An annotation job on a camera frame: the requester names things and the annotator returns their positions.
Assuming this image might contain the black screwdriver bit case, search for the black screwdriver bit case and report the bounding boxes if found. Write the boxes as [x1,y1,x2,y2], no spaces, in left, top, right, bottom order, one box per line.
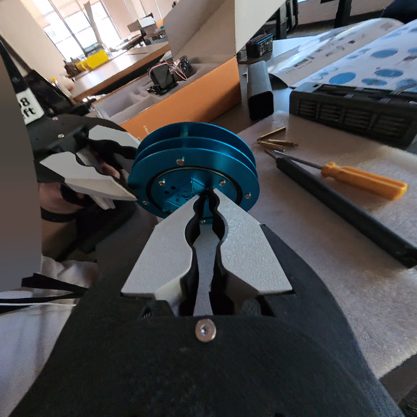
[289,82,417,147]

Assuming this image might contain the long black box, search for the long black box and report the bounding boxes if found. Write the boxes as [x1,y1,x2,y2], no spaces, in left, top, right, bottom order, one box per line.
[246,60,275,121]

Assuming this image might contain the black handled screwdriver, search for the black handled screwdriver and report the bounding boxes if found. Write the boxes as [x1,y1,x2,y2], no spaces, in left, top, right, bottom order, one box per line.
[264,149,417,268]

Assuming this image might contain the black wrist band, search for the black wrist band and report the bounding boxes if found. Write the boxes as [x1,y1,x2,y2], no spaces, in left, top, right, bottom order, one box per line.
[40,207,79,224]

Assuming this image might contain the orange cardboard box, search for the orange cardboard box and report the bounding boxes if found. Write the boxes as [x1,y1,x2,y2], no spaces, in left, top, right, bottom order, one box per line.
[93,0,288,141]

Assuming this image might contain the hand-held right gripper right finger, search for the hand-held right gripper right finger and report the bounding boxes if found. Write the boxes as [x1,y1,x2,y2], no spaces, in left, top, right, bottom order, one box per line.
[208,187,293,315]

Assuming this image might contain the black robot parts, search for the black robot parts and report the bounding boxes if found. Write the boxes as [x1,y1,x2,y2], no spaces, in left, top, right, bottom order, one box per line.
[147,55,197,96]

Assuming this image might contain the person's left forearm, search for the person's left forearm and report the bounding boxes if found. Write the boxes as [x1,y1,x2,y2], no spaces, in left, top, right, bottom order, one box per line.
[41,220,83,262]

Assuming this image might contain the blue double disc base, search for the blue double disc base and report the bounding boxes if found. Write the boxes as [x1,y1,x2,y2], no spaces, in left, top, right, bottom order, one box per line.
[127,135,261,220]

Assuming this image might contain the person's left hand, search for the person's left hand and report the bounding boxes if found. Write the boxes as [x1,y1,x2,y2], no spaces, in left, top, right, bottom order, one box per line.
[40,182,80,213]

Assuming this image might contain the grey desk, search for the grey desk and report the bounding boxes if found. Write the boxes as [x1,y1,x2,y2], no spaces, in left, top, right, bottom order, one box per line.
[42,39,417,417]

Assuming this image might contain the yellow handled screwdriver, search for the yellow handled screwdriver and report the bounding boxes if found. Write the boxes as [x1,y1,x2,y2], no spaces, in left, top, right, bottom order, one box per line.
[272,149,409,200]

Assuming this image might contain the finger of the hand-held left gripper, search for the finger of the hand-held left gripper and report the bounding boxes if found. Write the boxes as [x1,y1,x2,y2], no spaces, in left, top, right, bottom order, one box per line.
[38,152,138,202]
[87,125,141,157]

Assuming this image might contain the printed instruction manual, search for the printed instruction manual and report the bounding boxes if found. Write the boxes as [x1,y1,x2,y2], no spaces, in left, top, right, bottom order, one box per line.
[267,18,417,98]

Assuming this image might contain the black strap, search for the black strap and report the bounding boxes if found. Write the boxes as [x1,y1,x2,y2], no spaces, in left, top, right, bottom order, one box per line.
[0,293,86,315]
[21,273,91,299]

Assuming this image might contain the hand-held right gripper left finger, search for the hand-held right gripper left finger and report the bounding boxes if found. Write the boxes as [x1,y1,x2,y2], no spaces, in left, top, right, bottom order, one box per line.
[121,195,201,316]

